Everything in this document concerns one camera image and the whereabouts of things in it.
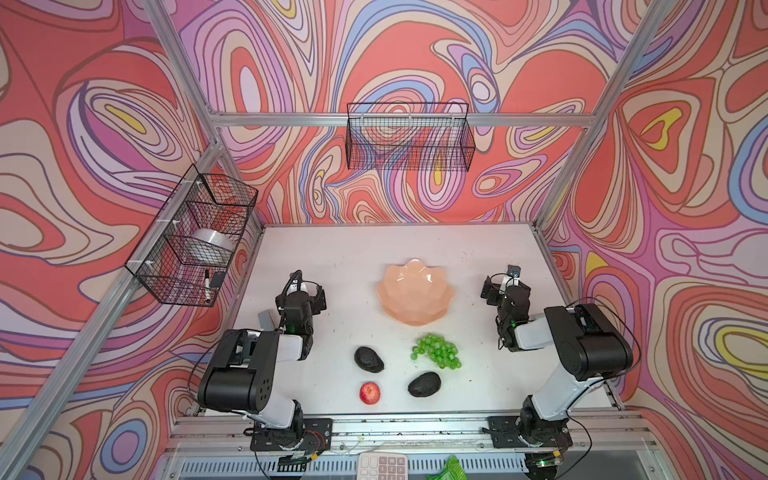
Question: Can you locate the green fake grape bunch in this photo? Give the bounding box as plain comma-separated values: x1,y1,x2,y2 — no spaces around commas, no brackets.
410,333,462,370

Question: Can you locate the dark fake avocado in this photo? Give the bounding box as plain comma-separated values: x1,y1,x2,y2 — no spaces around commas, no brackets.
407,372,442,398
353,346,385,373

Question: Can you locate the red fake apple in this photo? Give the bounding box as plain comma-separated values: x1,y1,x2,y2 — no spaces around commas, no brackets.
359,382,381,405

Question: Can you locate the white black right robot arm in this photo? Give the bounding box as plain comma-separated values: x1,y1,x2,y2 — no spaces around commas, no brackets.
480,265,634,449

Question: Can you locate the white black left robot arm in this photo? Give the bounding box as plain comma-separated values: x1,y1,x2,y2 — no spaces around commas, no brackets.
197,270,327,436

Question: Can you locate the pink flower-shaped fruit bowl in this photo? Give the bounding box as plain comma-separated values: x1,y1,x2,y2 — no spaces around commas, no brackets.
377,259,455,327

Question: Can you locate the grey rectangular block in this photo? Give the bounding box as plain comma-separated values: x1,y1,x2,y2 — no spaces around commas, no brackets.
257,310,277,331

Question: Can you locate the silver tape roll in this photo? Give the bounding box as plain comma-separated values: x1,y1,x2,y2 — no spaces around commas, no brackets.
187,228,235,253

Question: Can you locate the white keypad calculator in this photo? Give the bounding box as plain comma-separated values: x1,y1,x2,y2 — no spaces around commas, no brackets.
356,452,409,480

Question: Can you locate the green plastic bag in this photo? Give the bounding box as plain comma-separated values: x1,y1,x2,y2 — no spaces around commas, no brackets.
427,456,468,480

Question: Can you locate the black wire basket left wall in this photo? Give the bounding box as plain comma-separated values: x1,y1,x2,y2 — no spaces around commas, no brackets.
125,166,259,307

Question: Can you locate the black wire basket wall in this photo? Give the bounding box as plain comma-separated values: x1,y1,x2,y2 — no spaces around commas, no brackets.
345,100,476,172
125,166,259,307

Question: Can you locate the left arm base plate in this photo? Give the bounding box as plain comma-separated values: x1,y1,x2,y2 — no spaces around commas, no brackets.
243,417,333,454

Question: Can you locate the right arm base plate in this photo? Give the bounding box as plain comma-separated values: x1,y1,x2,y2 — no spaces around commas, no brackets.
482,416,573,450

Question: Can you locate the aluminium front rail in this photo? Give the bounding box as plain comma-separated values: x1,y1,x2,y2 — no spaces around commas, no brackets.
166,410,661,455

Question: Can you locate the black wire basket back wall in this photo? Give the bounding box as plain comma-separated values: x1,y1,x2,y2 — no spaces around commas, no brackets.
345,100,476,172

